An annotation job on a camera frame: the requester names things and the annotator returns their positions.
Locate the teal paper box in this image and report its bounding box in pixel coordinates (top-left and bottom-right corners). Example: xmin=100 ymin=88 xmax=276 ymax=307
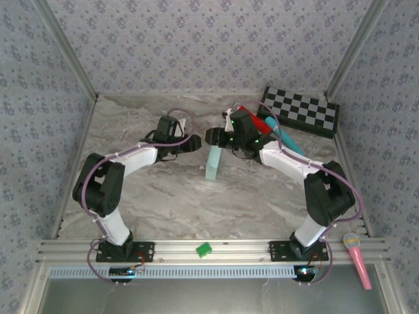
xmin=204 ymin=145 xmax=223 ymax=182

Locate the cyan tube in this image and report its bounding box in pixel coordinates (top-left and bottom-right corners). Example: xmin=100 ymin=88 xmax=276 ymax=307
xmin=264 ymin=117 xmax=306 ymax=157

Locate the black grey chess board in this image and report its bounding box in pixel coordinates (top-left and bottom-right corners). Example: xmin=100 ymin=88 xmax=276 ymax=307
xmin=257 ymin=86 xmax=340 ymax=140

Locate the green plastic block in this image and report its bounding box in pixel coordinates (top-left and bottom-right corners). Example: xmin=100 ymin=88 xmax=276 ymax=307
xmin=195 ymin=241 xmax=213 ymax=259

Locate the left circuit board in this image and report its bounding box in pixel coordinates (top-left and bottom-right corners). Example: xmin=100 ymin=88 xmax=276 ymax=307
xmin=109 ymin=266 xmax=145 ymax=278

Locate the circuit board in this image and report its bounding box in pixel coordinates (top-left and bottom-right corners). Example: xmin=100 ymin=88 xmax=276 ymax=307
xmin=293 ymin=265 xmax=319 ymax=283
xmin=109 ymin=266 xmax=145 ymax=278

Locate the right circuit board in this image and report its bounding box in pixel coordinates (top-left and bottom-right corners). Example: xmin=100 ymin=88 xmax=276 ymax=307
xmin=293 ymin=265 xmax=319 ymax=283

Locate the grey metal panel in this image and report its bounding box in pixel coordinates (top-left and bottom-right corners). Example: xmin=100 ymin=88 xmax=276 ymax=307
xmin=42 ymin=277 xmax=389 ymax=314

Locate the pink toy microphone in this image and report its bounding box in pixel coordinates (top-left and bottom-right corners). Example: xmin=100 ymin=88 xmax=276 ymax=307
xmin=342 ymin=232 xmax=373 ymax=291

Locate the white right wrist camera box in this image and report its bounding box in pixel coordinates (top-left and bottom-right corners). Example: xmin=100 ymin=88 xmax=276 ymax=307
xmin=222 ymin=109 xmax=235 ymax=133

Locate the red tube with metal ring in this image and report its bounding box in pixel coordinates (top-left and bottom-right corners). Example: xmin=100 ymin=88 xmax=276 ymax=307
xmin=236 ymin=104 xmax=273 ymax=135

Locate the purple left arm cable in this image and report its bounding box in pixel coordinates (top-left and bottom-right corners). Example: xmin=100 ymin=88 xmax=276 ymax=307
xmin=84 ymin=107 xmax=199 ymax=286

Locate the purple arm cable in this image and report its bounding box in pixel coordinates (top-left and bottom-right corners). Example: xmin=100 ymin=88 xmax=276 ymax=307
xmin=245 ymin=100 xmax=365 ymax=285
xmin=84 ymin=107 xmax=199 ymax=286

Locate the aluminium mounting rail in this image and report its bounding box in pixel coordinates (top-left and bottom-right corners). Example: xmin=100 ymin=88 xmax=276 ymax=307
xmin=35 ymin=238 xmax=392 ymax=264

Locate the aluminium frame post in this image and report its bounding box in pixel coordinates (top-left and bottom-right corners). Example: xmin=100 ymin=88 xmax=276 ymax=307
xmin=32 ymin=0 xmax=100 ymax=101
xmin=327 ymin=0 xmax=390 ymax=99

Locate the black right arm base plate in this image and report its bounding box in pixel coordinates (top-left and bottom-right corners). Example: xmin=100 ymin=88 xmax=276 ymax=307
xmin=268 ymin=241 xmax=329 ymax=262

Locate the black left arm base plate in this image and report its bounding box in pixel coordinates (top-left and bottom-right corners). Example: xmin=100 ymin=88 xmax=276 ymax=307
xmin=96 ymin=241 xmax=155 ymax=263

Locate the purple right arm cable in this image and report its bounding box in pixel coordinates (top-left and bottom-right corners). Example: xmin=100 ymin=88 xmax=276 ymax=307
xmin=245 ymin=100 xmax=365 ymax=285

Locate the blue-grey slotted cable duct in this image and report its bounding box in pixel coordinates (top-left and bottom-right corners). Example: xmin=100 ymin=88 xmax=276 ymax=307
xmin=48 ymin=264 xmax=297 ymax=279

